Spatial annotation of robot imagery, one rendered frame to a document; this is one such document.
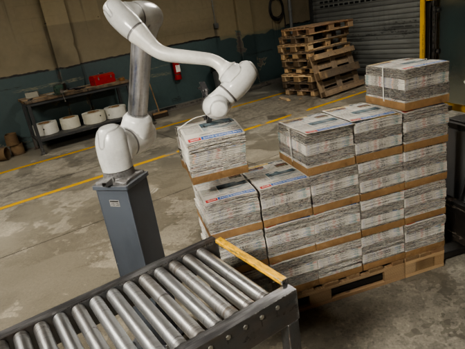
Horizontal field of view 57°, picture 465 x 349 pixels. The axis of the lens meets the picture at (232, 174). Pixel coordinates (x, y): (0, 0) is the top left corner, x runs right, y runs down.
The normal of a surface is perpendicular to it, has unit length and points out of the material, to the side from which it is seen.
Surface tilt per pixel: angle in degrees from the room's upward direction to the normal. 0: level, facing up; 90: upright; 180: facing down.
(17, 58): 90
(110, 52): 90
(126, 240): 90
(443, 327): 0
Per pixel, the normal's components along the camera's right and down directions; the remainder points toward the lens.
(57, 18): 0.56, 0.21
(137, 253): -0.34, 0.37
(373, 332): -0.15, -0.93
